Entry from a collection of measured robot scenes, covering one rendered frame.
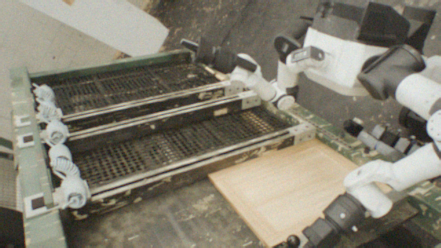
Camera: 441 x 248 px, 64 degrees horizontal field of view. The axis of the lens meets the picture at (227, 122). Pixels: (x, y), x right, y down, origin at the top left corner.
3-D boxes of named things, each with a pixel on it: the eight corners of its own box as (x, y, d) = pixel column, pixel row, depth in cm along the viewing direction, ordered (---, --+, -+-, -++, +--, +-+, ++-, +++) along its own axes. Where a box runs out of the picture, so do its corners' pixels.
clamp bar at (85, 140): (262, 106, 196) (265, 65, 184) (25, 169, 143) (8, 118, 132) (252, 99, 203) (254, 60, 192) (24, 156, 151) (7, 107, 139)
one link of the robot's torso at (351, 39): (363, 1, 138) (297, -14, 119) (447, 18, 113) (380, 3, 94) (340, 72, 150) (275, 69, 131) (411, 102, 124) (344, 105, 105)
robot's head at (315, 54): (309, 54, 117) (291, 47, 113) (329, 47, 109) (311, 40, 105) (306, 72, 116) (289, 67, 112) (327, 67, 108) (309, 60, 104)
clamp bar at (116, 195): (317, 142, 163) (324, 96, 151) (35, 242, 110) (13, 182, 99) (302, 133, 170) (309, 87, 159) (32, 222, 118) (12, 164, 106)
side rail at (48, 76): (191, 65, 272) (190, 51, 266) (34, 93, 223) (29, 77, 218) (187, 61, 278) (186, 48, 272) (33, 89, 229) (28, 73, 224)
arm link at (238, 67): (220, 55, 140) (244, 67, 144) (214, 78, 136) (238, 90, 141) (235, 44, 130) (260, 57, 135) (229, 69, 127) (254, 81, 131)
